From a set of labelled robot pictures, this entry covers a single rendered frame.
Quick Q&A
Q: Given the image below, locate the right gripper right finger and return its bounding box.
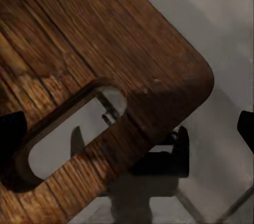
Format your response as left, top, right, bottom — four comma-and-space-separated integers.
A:
237, 111, 254, 153

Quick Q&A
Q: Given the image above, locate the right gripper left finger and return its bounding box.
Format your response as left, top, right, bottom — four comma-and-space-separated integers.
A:
0, 111, 27, 173

